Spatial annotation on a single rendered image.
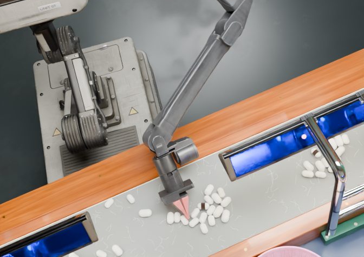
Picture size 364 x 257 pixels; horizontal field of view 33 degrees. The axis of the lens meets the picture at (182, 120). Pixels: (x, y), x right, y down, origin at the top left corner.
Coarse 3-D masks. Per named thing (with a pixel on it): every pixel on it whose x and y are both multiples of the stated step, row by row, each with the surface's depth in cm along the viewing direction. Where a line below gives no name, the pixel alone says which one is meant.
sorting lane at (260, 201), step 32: (288, 160) 184; (320, 160) 182; (352, 160) 181; (128, 192) 186; (192, 192) 183; (224, 192) 181; (256, 192) 180; (288, 192) 179; (320, 192) 177; (96, 224) 182; (128, 224) 181; (160, 224) 179; (224, 224) 176; (256, 224) 175; (64, 256) 178; (96, 256) 177; (128, 256) 175; (160, 256) 174; (192, 256) 173
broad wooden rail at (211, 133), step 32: (352, 64) 195; (256, 96) 194; (288, 96) 192; (320, 96) 191; (192, 128) 191; (224, 128) 190; (256, 128) 189; (128, 160) 189; (192, 160) 188; (32, 192) 188; (64, 192) 186; (96, 192) 185; (0, 224) 184; (32, 224) 183
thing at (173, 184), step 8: (176, 168) 175; (160, 176) 174; (168, 176) 173; (176, 176) 173; (168, 184) 173; (176, 184) 173; (184, 184) 175; (192, 184) 173; (160, 192) 178; (168, 192) 174; (176, 192) 173
